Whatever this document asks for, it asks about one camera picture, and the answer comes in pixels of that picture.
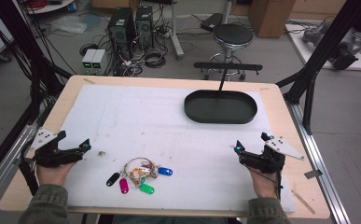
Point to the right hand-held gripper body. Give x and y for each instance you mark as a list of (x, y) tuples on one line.
[(263, 161)]

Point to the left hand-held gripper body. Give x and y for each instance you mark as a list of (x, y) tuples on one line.
[(51, 157)]

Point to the black oval tray with hanger bar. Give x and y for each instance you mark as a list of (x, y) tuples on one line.
[(220, 107)]

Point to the person's left hand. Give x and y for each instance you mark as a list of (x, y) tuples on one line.
[(53, 174)]

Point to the person's right hand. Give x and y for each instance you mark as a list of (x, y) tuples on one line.
[(263, 185)]

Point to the grey tape piece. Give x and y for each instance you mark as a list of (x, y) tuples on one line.
[(313, 174)]

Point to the thin wooden stick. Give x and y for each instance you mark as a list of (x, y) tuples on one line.
[(303, 202)]

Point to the white foam mat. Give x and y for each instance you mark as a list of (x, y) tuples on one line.
[(156, 124)]

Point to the grey bench power supply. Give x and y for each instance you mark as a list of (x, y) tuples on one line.
[(88, 61), (99, 61)]

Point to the black round stool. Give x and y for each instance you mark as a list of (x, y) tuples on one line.
[(233, 34)]

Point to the clear plastic sheet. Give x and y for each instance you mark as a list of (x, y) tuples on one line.
[(69, 24)]

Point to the white floor board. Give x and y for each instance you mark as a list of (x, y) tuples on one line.
[(360, 63)]

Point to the brown cardboard box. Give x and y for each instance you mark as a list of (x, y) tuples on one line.
[(270, 17)]

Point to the large black computer tower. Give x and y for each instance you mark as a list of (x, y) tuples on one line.
[(121, 29)]

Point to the black flat case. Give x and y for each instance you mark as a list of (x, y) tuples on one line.
[(211, 21)]

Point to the round white table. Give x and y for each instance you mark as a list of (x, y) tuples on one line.
[(49, 6)]

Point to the white table leg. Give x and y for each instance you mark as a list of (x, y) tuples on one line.
[(175, 34)]

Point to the small black computer tower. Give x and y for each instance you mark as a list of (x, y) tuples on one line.
[(144, 26)]

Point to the aluminium rail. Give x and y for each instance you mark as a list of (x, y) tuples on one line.
[(4, 165), (319, 161)]

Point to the black metal frame post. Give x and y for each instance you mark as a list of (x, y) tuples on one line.
[(321, 53), (29, 46)]

